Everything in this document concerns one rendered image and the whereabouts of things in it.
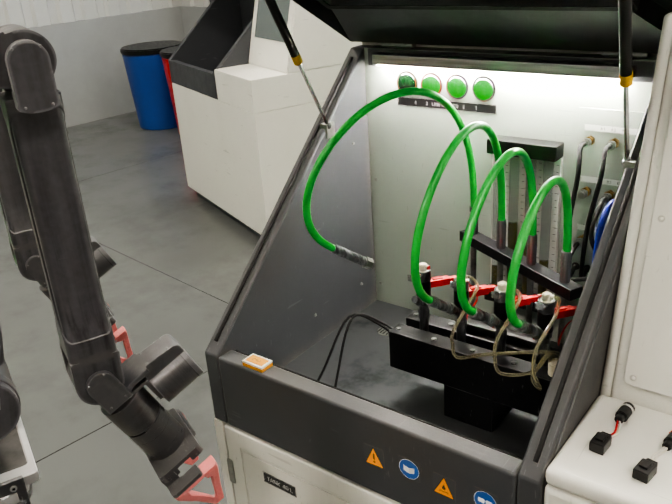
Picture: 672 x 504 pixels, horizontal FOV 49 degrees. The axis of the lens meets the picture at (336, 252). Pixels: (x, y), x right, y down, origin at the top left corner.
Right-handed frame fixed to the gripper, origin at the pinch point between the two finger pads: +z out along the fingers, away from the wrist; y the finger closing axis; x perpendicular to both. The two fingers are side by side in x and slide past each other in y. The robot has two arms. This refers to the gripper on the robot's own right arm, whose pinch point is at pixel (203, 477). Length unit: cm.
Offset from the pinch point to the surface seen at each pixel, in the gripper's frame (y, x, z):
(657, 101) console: -13, -84, -6
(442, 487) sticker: -9.3, -25.4, 27.2
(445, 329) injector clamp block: 15, -48, 26
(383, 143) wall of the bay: 54, -71, 9
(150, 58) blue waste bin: 609, -143, 107
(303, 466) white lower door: 18.3, -11.0, 30.5
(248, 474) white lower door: 32.8, -1.5, 35.9
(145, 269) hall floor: 302, -14, 119
